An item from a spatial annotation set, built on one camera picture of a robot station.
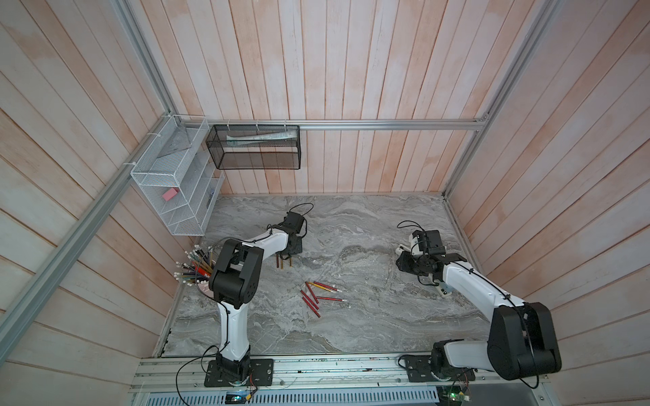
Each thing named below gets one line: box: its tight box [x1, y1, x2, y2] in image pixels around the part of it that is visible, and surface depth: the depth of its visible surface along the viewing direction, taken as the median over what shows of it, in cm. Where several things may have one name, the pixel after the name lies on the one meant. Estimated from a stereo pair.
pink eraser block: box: [161, 186, 181, 202], surface depth 84 cm
